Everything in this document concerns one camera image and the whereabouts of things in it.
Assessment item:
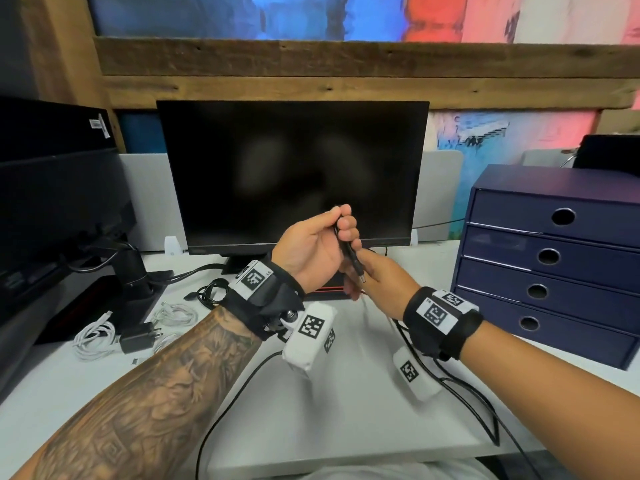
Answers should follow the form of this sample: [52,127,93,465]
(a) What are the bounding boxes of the person's right hand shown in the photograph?
[342,248,422,321]

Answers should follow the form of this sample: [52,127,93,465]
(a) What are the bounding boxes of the person's left hand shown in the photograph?
[271,204,362,295]

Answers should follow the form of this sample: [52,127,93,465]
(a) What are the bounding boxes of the long black cable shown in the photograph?
[333,204,501,445]

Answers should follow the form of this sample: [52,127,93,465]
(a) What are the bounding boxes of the small black cable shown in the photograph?
[183,278,231,309]

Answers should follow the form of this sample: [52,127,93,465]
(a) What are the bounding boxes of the navy blue drawer unit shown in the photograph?
[449,163,640,371]

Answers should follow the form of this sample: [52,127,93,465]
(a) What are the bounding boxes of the thin white green-tipped cable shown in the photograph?
[152,332,183,353]

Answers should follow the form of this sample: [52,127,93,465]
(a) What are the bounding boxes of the black charger plug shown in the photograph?
[119,322,163,355]

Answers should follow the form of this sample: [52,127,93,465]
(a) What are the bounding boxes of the white cable with black charger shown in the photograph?
[73,312,119,363]

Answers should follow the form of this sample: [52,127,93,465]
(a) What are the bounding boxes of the person's right forearm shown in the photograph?
[457,319,640,480]

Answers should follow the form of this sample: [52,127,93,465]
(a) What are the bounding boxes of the person's left forearm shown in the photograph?
[9,314,263,480]

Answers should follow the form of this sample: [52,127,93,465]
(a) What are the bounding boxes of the person's white shirt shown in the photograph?
[299,457,496,480]

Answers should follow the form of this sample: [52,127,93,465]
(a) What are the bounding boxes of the black computer monitor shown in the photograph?
[156,99,431,255]

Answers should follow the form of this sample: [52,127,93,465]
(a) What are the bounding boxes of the white partition panel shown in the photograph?
[118,153,190,253]
[413,149,465,243]

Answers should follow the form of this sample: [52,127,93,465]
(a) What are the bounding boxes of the white background table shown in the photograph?
[519,148,576,168]

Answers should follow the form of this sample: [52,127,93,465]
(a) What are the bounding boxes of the black panel with white sticker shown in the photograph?
[0,97,119,163]

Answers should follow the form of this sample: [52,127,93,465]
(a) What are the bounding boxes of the black left wrist strap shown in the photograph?
[219,258,306,341]

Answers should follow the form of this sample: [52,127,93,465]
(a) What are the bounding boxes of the black wrist strap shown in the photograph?
[402,286,485,361]
[219,258,306,341]

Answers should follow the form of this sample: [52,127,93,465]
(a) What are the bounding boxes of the black right wrist strap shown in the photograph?
[402,286,485,361]

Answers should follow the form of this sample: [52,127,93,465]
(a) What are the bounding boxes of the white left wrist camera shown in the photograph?
[282,302,339,373]

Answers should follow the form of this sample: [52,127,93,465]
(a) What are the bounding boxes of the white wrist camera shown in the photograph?
[282,302,339,373]
[392,346,443,403]

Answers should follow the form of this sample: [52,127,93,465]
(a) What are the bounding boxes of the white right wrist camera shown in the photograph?
[392,346,443,403]

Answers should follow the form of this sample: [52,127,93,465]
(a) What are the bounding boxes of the black monitor link cable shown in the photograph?
[167,263,229,285]

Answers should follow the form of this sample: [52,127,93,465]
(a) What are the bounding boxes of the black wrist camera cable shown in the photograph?
[195,350,283,480]
[435,359,543,480]

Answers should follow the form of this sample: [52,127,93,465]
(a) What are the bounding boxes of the black monitor power cable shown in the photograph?
[65,242,141,273]

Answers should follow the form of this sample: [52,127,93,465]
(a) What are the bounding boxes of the black monitor arm base plate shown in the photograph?
[35,269,175,345]

